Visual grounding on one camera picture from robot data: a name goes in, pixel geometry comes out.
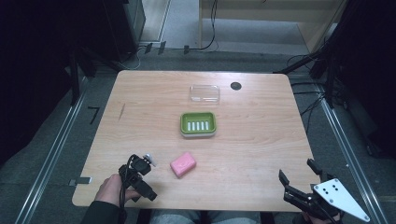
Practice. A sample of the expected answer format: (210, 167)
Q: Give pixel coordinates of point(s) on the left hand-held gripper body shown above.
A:
(132, 178)

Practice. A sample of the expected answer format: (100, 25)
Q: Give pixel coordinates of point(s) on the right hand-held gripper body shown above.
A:
(330, 196)

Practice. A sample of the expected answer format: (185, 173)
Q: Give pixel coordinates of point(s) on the pink sponge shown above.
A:
(183, 164)

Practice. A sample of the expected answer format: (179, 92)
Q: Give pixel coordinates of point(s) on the green soap dish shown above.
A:
(198, 125)

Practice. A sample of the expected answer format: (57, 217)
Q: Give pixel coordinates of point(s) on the clear plastic lid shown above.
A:
(205, 94)

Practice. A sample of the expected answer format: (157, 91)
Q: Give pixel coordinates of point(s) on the person's left hand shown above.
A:
(111, 190)

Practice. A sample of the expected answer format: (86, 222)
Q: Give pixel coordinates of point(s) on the person's right hand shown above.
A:
(317, 220)

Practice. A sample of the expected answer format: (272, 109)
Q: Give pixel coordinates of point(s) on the person's legs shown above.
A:
(202, 217)

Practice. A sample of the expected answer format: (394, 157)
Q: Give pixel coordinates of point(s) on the dark round table grommet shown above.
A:
(236, 86)

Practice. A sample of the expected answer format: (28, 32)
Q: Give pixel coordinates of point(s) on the black metal stand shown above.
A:
(323, 62)
(77, 74)

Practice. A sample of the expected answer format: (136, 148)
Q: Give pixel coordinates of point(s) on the dark floor plug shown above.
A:
(148, 48)
(186, 49)
(162, 47)

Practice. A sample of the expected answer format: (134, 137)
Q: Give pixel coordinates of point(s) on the dark cabinet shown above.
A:
(124, 25)

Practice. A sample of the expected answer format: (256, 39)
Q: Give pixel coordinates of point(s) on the light wooden cabinet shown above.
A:
(267, 9)

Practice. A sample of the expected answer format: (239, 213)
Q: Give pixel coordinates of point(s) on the metal floor rail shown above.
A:
(345, 146)
(53, 149)

